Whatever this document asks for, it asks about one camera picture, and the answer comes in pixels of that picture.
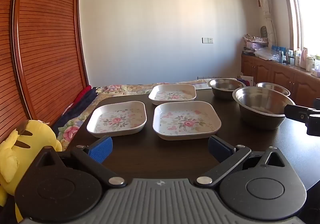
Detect stack of boxes and cloths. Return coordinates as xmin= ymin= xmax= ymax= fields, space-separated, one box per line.
xmin=242 ymin=34 xmax=269 ymax=57

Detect white paper bag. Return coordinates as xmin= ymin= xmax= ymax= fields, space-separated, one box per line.
xmin=241 ymin=75 xmax=255 ymax=87

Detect wooden louvered wardrobe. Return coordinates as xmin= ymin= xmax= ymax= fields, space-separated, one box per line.
xmin=0 ymin=0 xmax=90 ymax=143

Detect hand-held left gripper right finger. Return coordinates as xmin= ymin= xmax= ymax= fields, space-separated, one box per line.
xmin=194 ymin=135 xmax=292 ymax=188

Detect yellow plush toy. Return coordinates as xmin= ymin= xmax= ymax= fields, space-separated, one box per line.
xmin=0 ymin=119 xmax=62 ymax=223

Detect clear plastic bags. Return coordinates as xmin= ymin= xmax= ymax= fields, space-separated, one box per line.
xmin=254 ymin=47 xmax=281 ymax=61

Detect bright window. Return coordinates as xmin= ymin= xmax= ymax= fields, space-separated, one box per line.
xmin=285 ymin=0 xmax=320 ymax=74

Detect row of toiletry bottles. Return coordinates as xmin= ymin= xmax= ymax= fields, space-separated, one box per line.
xmin=271 ymin=45 xmax=320 ymax=74

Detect large stainless steel bowl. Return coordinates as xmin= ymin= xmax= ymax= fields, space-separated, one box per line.
xmin=232 ymin=87 xmax=296 ymax=131

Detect small stainless steel bowl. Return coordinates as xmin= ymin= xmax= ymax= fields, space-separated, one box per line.
xmin=256 ymin=82 xmax=291 ymax=97

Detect dark blue cloth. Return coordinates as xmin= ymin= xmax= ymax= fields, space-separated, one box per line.
xmin=52 ymin=87 xmax=100 ymax=128

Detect medium stainless steel bowl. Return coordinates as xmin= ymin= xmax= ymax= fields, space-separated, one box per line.
xmin=208 ymin=78 xmax=247 ymax=100

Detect white floral square plate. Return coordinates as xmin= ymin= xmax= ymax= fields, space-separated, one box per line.
xmin=152 ymin=101 xmax=222 ymax=141
xmin=148 ymin=84 xmax=197 ymax=105
xmin=86 ymin=101 xmax=147 ymax=139

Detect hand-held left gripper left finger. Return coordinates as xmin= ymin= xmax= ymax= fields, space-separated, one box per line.
xmin=27 ymin=136 xmax=127 ymax=188

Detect patterned beige curtain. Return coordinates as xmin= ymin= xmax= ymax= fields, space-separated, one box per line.
xmin=246 ymin=0 xmax=278 ymax=50

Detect floral bed quilt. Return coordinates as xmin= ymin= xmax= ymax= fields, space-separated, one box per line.
xmin=56 ymin=80 xmax=212 ymax=151

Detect red cloth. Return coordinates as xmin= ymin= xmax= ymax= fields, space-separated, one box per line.
xmin=72 ymin=85 xmax=92 ymax=104

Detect wooden cabinet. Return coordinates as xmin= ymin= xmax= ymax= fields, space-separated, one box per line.
xmin=241 ymin=54 xmax=320 ymax=108

